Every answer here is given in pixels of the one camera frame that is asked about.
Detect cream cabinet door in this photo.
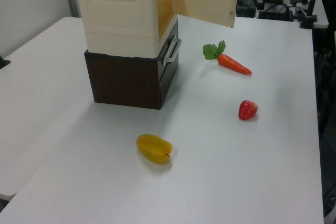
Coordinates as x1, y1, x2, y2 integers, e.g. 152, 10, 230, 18
173, 0, 239, 28

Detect dark brown wooden drawer box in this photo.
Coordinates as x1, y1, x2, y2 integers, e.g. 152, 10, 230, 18
84, 19, 180, 110

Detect yellow toy starfruit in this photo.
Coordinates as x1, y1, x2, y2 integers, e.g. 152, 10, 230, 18
135, 134, 173, 165

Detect orange toy carrot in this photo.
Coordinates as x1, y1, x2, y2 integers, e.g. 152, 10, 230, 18
203, 40, 253, 76

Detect red toy strawberry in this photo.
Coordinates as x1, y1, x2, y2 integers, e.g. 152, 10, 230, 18
238, 100, 258, 121

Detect black flat device box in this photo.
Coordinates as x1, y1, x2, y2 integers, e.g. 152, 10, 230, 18
258, 3, 293, 22

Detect black stand with pole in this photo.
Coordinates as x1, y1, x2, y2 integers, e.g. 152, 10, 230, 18
299, 0, 320, 28

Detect black table clamp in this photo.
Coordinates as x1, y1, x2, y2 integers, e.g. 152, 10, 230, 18
0, 55, 12, 70

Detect grey drawer handle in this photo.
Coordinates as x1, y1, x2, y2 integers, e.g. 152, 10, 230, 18
162, 37, 182, 65

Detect cream plastic tray with handles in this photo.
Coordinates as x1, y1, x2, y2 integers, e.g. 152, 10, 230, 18
74, 0, 179, 59

